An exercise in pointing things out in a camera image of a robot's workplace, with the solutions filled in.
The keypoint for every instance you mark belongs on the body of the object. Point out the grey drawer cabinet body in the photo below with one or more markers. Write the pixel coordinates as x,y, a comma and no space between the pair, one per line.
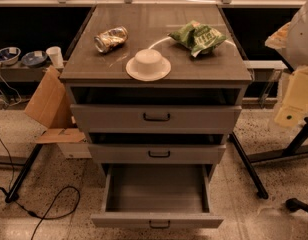
219,78

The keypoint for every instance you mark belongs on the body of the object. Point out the white paper cup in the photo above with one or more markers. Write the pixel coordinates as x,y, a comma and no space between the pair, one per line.
55,56

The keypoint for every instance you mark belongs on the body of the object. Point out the blue bowl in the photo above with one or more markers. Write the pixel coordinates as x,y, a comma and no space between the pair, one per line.
9,55
34,59

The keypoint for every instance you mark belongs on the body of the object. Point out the grey middle drawer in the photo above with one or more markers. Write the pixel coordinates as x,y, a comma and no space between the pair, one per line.
156,154

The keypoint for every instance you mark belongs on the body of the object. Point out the black table leg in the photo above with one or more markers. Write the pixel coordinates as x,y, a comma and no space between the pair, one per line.
261,191
12,194

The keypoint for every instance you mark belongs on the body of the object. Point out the grey bottom drawer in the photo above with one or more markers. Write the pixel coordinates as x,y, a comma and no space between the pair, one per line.
157,196

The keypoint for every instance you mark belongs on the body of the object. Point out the grey drawer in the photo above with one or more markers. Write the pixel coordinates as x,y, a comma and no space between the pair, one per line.
157,196
155,118
156,154

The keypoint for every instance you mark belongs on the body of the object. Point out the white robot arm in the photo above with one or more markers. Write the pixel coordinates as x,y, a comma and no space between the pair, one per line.
291,42

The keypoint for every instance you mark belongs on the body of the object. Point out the blue bowl right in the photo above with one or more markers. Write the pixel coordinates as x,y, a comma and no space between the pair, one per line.
34,59

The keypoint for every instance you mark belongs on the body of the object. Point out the blue bowl left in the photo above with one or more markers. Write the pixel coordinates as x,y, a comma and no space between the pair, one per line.
9,55

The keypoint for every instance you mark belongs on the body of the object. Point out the crushed soda can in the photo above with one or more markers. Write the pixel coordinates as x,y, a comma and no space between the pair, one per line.
110,39

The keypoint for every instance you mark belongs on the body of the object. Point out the white upturned plastic bowl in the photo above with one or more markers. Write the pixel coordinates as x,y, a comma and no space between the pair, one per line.
148,65

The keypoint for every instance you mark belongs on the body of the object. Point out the green chip bag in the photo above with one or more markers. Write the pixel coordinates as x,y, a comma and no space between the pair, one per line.
199,38

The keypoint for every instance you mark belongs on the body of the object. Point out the cardboard box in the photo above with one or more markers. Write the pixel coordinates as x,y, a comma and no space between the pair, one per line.
50,107

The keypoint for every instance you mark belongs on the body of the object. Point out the black caster foot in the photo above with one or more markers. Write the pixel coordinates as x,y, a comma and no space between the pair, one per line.
294,205

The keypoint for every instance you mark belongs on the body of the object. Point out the black table leg left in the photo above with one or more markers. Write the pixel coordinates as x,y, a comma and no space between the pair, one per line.
12,194

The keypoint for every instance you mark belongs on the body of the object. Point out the black table leg right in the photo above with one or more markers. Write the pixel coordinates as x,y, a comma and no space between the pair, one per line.
261,191

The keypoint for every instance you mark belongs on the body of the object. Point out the grey top drawer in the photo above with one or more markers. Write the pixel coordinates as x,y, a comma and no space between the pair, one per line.
155,118

